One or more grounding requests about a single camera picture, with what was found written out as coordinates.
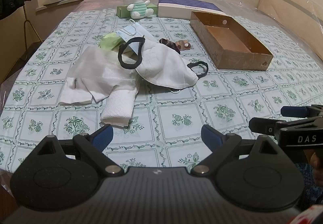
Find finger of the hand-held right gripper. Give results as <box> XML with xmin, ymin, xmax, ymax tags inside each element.
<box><xmin>249</xmin><ymin>117</ymin><xmax>285</xmax><ymax>135</ymax></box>
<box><xmin>281</xmin><ymin>106</ymin><xmax>309</xmax><ymax>118</ymax></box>

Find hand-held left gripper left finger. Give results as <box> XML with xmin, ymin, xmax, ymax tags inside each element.
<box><xmin>28</xmin><ymin>125</ymin><xmax>125</xmax><ymax>176</ymax></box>

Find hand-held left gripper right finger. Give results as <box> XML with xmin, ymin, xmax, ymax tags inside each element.
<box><xmin>191</xmin><ymin>125</ymin><xmax>288</xmax><ymax>176</ymax></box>

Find white paper towel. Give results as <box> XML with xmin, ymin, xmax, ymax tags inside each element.
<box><xmin>100</xmin><ymin>88</ymin><xmax>139</xmax><ymax>128</ymax></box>

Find translucent white bag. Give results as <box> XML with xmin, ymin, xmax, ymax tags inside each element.
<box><xmin>69</xmin><ymin>46</ymin><xmax>140</xmax><ymax>88</ymax></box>

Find white face mask black straps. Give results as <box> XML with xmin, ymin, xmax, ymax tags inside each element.
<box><xmin>118</xmin><ymin>36</ymin><xmax>209</xmax><ymax>88</ymax></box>

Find brown cardboard box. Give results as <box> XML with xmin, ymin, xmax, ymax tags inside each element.
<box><xmin>190</xmin><ymin>11</ymin><xmax>274</xmax><ymax>71</ymax></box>

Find pale yellow towel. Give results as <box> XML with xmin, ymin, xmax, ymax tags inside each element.
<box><xmin>98</xmin><ymin>32</ymin><xmax>124</xmax><ymax>51</ymax></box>

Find tan strap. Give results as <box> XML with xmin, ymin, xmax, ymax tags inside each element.
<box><xmin>174</xmin><ymin>40</ymin><xmax>191</xmax><ymax>51</ymax></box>

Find brown hair tie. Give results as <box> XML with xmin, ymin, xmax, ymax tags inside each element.
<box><xmin>159</xmin><ymin>38</ymin><xmax>181</xmax><ymax>54</ymax></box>

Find blue face mask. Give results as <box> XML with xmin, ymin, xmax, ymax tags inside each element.
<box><xmin>115</xmin><ymin>19</ymin><xmax>152</xmax><ymax>54</ymax></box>

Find person's right hand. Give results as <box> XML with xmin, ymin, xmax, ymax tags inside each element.
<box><xmin>310</xmin><ymin>152</ymin><xmax>323</xmax><ymax>186</ymax></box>

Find blue cloth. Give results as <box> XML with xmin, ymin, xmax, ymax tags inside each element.
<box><xmin>295</xmin><ymin>161</ymin><xmax>316</xmax><ymax>204</ymax></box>

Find red white printed cloth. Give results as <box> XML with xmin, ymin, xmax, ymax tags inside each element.
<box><xmin>289</xmin><ymin>204</ymin><xmax>323</xmax><ymax>224</ymax></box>

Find plastic wrapped wooden headboard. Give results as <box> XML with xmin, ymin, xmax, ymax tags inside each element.
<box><xmin>257</xmin><ymin>0</ymin><xmax>323</xmax><ymax>60</ymax></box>

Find green cardboard box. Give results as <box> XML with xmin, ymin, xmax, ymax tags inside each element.
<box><xmin>116</xmin><ymin>3</ymin><xmax>158</xmax><ymax>18</ymax></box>

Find blue and white flat box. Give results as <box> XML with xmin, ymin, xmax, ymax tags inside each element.
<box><xmin>158</xmin><ymin>0</ymin><xmax>226</xmax><ymax>18</ymax></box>

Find coat rack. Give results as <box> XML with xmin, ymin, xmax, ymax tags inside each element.
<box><xmin>15</xmin><ymin>0</ymin><xmax>43</xmax><ymax>63</ymax></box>

